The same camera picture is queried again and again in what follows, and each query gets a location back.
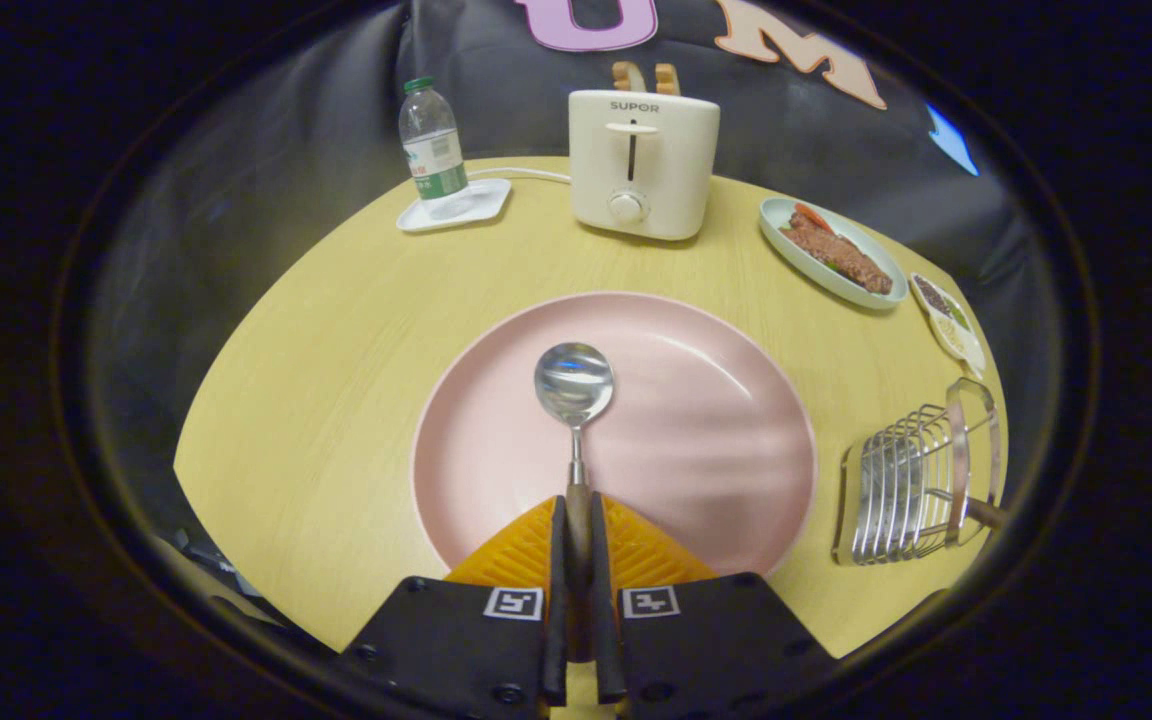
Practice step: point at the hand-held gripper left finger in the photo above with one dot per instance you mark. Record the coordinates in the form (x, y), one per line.
(556, 590)

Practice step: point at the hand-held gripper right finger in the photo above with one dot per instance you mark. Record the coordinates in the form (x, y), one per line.
(606, 590)

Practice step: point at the pink round plate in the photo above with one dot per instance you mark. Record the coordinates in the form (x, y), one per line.
(696, 440)

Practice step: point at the metal strainer insert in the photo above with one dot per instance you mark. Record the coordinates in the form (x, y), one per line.
(896, 490)

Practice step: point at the tan flat object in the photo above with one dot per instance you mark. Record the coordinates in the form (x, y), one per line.
(198, 572)

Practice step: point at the pale green food plate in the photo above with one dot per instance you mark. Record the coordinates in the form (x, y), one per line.
(871, 295)

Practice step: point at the white square coaster tray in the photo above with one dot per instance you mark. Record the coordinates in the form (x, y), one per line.
(481, 200)

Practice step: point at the brown meat slices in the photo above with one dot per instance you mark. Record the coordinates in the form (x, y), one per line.
(841, 255)

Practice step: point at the clear plastic drainer container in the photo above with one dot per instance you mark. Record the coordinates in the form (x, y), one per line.
(971, 400)

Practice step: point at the white toaster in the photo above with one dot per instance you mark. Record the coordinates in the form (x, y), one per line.
(661, 170)

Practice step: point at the orange carrot piece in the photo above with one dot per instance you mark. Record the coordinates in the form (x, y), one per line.
(814, 218)

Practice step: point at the white divided grain dish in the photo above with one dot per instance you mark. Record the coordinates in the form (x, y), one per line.
(948, 325)

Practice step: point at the clear water bottle green cap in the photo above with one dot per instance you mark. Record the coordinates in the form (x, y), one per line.
(433, 150)

